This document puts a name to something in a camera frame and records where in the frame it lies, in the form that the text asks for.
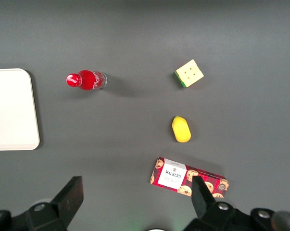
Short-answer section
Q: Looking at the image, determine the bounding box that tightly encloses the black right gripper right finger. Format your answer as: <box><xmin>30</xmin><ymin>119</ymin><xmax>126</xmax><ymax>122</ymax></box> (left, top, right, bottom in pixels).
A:
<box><xmin>183</xmin><ymin>176</ymin><xmax>236</xmax><ymax>231</ymax></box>

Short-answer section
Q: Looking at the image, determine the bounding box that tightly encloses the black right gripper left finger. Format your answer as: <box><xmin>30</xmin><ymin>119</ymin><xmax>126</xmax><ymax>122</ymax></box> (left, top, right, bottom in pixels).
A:
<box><xmin>25</xmin><ymin>176</ymin><xmax>85</xmax><ymax>231</ymax></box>

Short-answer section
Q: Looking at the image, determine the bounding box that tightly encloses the red coke bottle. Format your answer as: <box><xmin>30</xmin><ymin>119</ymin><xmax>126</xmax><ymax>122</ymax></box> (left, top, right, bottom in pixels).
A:
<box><xmin>65</xmin><ymin>69</ymin><xmax>108</xmax><ymax>91</ymax></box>

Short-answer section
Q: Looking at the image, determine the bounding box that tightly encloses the beige plastic tray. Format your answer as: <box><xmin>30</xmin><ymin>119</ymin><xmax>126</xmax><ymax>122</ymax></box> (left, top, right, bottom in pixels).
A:
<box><xmin>0</xmin><ymin>68</ymin><xmax>40</xmax><ymax>151</ymax></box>

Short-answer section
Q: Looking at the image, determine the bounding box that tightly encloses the red Walkers cookie box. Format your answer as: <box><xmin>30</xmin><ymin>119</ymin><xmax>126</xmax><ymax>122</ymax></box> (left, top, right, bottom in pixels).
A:
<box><xmin>150</xmin><ymin>156</ymin><xmax>230</xmax><ymax>199</ymax></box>

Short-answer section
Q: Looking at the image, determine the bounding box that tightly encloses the yellow lemon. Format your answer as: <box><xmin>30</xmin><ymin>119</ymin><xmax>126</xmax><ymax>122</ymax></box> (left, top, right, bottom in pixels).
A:
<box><xmin>171</xmin><ymin>115</ymin><xmax>192</xmax><ymax>143</ymax></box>

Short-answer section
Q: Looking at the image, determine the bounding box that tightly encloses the rubik's cube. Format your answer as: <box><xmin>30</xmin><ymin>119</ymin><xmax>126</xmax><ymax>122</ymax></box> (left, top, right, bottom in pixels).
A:
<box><xmin>175</xmin><ymin>59</ymin><xmax>205</xmax><ymax>89</ymax></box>

